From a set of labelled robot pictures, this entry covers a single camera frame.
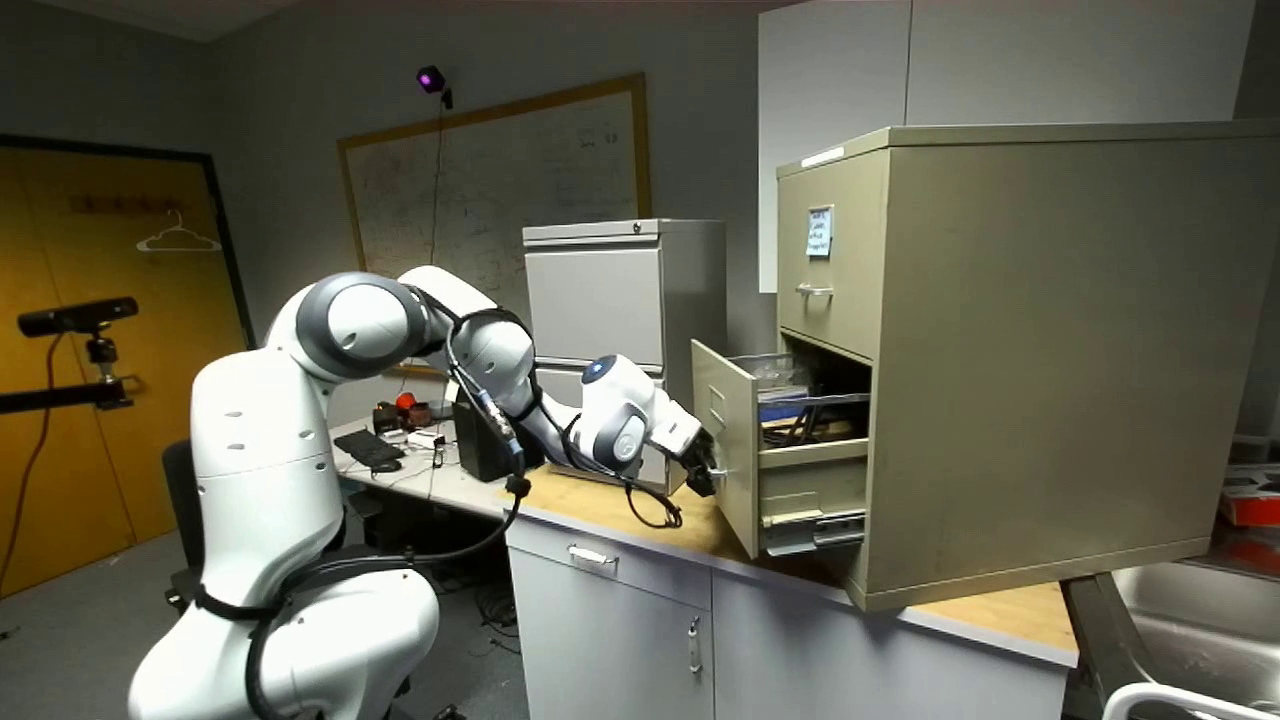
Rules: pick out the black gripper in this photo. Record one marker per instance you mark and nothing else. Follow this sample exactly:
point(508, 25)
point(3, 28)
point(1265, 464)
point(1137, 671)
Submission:
point(698, 459)

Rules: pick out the beige file cabinet drawer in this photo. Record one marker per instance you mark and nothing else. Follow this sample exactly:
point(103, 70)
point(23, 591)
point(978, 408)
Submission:
point(724, 424)

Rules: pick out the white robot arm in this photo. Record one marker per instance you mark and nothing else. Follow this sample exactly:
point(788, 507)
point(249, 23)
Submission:
point(265, 482)

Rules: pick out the grey base cabinet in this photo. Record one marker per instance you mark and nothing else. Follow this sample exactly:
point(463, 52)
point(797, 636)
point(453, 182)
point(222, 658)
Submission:
point(625, 625)

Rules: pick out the grey metal file cabinet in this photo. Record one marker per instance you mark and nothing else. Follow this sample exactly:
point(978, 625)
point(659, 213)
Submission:
point(613, 295)

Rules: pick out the beige closed cabinet drawer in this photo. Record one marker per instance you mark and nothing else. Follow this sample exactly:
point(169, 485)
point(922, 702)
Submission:
point(827, 267)

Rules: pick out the white drawer label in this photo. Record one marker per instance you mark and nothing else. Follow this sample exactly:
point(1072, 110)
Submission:
point(818, 228)

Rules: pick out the beige metal file cabinet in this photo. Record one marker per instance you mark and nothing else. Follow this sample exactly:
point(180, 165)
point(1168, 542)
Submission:
point(1052, 360)

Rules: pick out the red small object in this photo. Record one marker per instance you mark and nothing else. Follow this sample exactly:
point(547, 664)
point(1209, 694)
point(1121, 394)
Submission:
point(407, 405)

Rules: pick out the black flat device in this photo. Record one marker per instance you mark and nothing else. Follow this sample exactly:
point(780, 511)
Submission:
point(371, 450)

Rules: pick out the wood framed whiteboard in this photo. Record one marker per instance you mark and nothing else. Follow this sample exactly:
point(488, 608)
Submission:
point(535, 175)

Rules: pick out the stainless steel sink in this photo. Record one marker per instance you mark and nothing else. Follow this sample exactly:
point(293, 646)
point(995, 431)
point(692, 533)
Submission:
point(1203, 625)

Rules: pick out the red round container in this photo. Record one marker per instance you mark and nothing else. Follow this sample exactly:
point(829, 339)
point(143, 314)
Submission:
point(1248, 515)

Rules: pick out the white clothes hanger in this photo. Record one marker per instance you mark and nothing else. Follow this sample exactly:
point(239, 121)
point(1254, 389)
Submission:
point(179, 240)

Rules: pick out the yellow door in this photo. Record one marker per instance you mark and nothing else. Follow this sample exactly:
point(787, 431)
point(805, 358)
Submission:
point(93, 344)

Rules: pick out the purple lit camera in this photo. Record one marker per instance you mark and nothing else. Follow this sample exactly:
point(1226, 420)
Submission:
point(429, 80)

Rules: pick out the white metal tube frame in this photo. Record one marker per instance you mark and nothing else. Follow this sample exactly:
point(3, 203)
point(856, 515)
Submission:
point(1174, 702)

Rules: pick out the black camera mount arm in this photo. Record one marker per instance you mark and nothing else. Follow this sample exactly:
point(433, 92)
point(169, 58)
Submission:
point(67, 394)

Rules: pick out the black camera bar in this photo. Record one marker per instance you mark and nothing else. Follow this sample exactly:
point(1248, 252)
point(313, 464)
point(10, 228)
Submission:
point(79, 314)

